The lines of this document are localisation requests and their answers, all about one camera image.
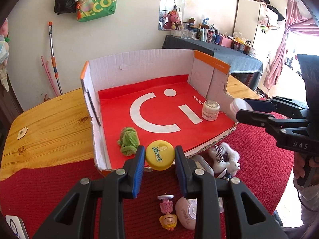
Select white round compact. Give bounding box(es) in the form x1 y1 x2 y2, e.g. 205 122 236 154
229 98 253 121

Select white fluffy plush keychain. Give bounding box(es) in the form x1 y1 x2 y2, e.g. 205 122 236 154
208 142 241 177

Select white cream jar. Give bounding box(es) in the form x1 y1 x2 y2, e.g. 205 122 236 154
202 100 220 121

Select pink yellow figurine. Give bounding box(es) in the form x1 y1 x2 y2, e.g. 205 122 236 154
157 194 178 231

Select green fuzzy scrunchie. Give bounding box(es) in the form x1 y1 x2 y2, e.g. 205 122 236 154
117 127 140 157

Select yellow round tin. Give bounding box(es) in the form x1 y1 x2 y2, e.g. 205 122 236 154
146 140 175 171

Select right hand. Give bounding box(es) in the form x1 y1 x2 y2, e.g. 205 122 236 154
292 151 319 187

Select small clear plastic box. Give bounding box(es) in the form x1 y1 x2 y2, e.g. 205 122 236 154
218 197 224 214

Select red knitted cloth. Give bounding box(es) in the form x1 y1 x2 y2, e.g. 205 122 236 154
0 98 295 239

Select dark blue figurine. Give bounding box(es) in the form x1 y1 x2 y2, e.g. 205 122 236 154
218 173 234 181

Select blue covered side table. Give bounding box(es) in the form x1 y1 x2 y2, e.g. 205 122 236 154
162 35 263 91

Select white power bank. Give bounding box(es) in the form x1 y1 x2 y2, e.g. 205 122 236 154
5 215 29 239

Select pink round device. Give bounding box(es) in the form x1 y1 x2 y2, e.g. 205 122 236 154
175 197 197 230

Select grey earbud case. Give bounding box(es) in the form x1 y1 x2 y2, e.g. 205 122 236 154
191 154 214 176

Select pink box on side table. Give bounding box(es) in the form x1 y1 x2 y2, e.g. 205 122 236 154
220 36 232 48

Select pink curtain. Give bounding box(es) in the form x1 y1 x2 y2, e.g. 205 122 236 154
263 0 319 90

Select white wardrobe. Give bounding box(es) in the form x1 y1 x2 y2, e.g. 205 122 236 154
232 0 286 90

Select small beige sticker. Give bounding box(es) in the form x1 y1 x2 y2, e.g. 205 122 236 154
17 127 28 140

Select orange cardboard box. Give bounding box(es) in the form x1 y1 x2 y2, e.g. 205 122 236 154
80 49 236 171

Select pink plush toy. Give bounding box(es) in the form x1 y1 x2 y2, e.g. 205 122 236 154
163 9 180 30

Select hanging packets on door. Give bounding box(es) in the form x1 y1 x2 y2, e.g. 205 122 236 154
0 35 9 92

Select pink plush on door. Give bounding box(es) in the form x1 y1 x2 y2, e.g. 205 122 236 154
0 19 9 38

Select green tote bag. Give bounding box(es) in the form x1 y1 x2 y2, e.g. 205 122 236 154
76 0 117 22

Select wall mirror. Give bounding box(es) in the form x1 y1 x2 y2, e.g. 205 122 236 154
158 0 187 31

